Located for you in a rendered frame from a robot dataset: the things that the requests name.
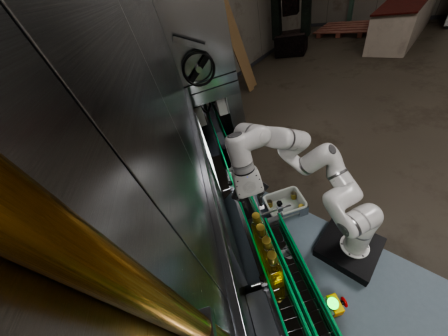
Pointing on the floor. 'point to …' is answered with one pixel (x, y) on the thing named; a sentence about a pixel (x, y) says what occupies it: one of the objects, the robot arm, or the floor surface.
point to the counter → (396, 27)
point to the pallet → (358, 27)
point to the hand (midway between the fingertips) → (253, 203)
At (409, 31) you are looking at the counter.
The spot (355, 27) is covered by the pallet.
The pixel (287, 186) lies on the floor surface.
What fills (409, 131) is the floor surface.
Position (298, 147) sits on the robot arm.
